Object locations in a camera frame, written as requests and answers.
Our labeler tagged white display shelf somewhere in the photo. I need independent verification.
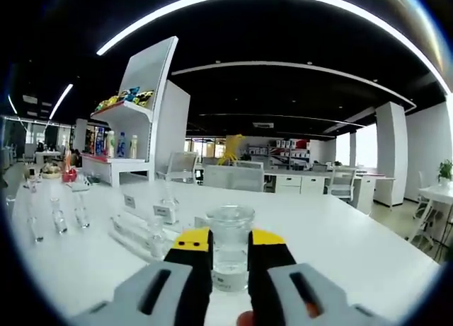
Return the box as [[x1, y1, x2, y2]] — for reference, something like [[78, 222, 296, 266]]
[[81, 35, 180, 188]]

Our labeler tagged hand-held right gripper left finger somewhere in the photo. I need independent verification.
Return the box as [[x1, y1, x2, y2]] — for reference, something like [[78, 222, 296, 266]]
[[70, 226, 214, 326]]

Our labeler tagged white desk row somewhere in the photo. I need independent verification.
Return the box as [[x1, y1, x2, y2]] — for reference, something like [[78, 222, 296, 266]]
[[197, 159, 396, 206]]

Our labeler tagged white green drink bottle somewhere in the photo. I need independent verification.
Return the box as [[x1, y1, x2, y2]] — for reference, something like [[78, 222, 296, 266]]
[[105, 130, 116, 158]]

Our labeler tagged person's right hand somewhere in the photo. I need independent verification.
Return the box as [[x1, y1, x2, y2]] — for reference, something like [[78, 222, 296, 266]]
[[236, 310, 256, 326]]

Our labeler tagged white side table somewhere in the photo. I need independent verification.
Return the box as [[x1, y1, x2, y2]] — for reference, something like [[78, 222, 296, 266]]
[[409, 182, 453, 258]]

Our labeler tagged storage shelf with boxes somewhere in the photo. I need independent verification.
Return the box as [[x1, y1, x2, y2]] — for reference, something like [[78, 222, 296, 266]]
[[268, 137, 312, 167]]

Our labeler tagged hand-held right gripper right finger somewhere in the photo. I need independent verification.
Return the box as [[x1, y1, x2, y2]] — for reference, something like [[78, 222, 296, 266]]
[[246, 227, 394, 326]]

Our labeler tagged black yellow snack packet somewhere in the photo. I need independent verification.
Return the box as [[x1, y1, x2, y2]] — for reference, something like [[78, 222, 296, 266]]
[[135, 89, 156, 107]]

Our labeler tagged potted green plant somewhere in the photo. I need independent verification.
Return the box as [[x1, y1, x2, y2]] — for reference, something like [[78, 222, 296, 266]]
[[437, 159, 453, 186]]

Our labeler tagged blue snack packet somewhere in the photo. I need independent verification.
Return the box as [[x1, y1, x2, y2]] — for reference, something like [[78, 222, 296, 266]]
[[117, 86, 142, 103]]

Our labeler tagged blue water bottle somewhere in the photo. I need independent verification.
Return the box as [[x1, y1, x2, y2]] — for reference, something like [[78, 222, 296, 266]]
[[116, 131, 127, 158]]

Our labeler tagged clear acrylic reagent rack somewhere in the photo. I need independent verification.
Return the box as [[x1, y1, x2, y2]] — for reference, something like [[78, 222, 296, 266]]
[[107, 190, 215, 265]]

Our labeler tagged curved ceiling light strip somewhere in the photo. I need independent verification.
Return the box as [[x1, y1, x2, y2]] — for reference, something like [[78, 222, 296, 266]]
[[96, 0, 453, 94]]

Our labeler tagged yellow frame stand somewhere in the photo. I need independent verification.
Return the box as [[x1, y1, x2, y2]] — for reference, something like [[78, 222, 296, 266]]
[[217, 134, 246, 167]]

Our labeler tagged tall blue drink bottle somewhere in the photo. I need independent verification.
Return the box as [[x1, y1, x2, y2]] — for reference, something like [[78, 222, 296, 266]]
[[95, 127, 106, 157]]

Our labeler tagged woven basket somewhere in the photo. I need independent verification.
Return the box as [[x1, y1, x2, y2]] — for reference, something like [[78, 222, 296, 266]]
[[41, 164, 62, 180]]

